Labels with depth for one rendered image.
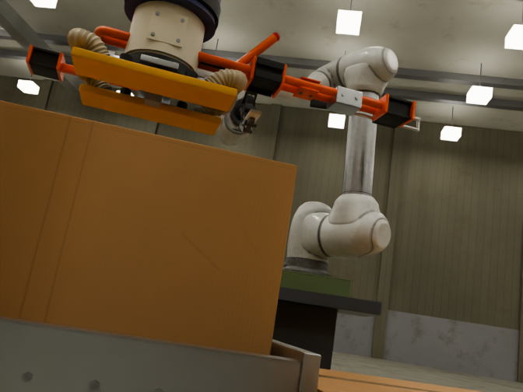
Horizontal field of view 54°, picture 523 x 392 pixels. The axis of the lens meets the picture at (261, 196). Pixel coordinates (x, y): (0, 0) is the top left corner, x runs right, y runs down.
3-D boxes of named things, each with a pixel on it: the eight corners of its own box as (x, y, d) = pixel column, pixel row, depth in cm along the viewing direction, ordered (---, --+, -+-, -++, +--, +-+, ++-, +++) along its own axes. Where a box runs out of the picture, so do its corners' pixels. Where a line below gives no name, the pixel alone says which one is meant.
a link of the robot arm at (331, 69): (303, 70, 198) (331, 61, 188) (329, 58, 209) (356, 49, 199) (314, 103, 201) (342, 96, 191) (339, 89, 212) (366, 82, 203)
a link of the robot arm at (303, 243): (305, 264, 201) (312, 209, 205) (342, 266, 187) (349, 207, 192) (276, 257, 190) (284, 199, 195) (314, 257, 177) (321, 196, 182)
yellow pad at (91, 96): (78, 90, 120) (82, 70, 121) (81, 105, 129) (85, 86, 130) (220, 124, 127) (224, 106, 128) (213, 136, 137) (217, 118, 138)
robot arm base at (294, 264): (269, 273, 198) (272, 259, 199) (327, 281, 197) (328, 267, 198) (269, 269, 180) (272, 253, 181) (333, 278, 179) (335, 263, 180)
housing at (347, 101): (335, 101, 127) (338, 84, 128) (325, 110, 134) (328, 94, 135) (362, 108, 129) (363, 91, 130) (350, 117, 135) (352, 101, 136)
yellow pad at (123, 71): (69, 54, 102) (75, 31, 103) (74, 75, 111) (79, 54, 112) (236, 96, 109) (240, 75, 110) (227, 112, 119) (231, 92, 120)
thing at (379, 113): (384, 111, 129) (387, 92, 131) (371, 120, 136) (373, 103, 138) (414, 119, 131) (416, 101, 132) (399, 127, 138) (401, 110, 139)
